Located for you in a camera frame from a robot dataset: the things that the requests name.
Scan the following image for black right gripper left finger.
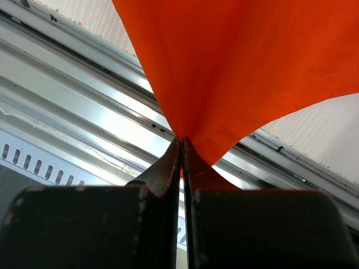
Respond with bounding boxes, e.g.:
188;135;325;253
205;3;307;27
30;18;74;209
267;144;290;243
1;139;181;268

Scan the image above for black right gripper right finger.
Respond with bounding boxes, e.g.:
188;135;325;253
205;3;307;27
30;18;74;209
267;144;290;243
182;138;358;268

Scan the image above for orange shorts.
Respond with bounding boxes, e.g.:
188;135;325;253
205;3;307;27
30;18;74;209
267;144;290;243
113;1;358;165

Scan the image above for white slotted cable duct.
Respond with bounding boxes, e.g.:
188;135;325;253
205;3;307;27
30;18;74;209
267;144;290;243
0;128;188;253

